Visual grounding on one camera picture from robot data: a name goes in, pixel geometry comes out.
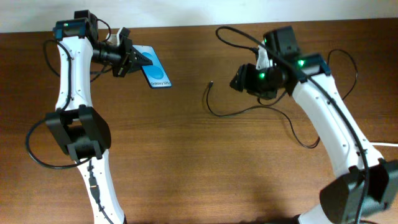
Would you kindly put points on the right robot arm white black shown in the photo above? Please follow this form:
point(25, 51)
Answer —
point(365, 183)

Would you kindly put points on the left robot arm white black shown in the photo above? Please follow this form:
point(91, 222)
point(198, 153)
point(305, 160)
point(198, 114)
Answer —
point(77, 127)

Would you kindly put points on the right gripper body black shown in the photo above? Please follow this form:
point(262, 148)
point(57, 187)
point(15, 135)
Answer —
point(244, 80)

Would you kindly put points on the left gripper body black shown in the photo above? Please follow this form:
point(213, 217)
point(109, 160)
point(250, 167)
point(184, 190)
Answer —
point(120, 67)

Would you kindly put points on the blue screen Samsung smartphone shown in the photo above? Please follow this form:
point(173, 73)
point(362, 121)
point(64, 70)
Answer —
point(155, 74)

